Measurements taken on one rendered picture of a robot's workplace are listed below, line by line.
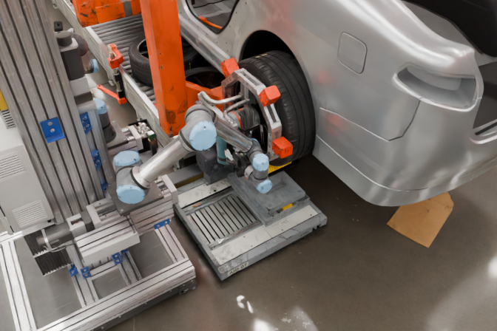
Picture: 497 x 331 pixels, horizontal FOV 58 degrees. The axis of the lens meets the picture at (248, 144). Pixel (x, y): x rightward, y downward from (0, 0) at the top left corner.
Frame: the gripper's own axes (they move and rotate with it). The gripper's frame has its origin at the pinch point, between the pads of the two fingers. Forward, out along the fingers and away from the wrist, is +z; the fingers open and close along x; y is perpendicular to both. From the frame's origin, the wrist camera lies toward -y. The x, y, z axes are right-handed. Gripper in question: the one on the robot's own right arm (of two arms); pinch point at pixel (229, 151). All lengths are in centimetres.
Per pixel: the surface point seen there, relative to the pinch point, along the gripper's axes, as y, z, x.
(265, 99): 27.9, -2.5, -20.4
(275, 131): 10.7, -10.1, -22.4
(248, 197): -66, 18, -23
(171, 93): 3, 63, 5
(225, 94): 6.7, 40.0, -20.6
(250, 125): 16.0, -3.9, -10.5
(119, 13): -26, 256, -27
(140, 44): -33, 200, -24
